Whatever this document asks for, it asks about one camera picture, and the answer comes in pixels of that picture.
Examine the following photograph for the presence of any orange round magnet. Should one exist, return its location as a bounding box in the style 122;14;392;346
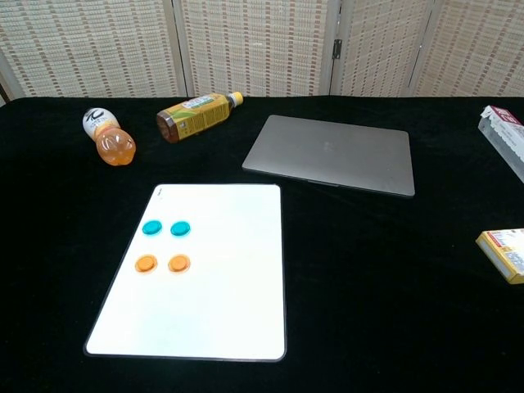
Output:
167;254;191;273
134;254;159;273

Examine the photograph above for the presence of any orange drink bottle white label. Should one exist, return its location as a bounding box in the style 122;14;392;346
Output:
82;106;137;167

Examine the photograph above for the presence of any silver closed laptop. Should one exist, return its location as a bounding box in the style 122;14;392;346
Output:
241;114;416;198

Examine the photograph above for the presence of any tea bottle yellow label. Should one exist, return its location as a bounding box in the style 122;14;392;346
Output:
156;91;244;144

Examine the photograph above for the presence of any white magnetic board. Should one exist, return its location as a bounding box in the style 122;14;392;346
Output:
84;183;287;364

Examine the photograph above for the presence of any black tablecloth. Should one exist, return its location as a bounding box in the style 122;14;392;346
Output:
0;94;524;393

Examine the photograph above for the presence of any woven folding screen panel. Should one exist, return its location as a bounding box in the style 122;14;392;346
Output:
330;0;442;98
409;0;524;98
171;0;341;98
0;0;188;108

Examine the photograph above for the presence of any small yellow box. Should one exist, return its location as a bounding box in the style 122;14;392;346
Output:
475;228;524;285

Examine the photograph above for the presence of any long white biscuit box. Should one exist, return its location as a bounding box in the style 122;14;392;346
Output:
477;105;524;184

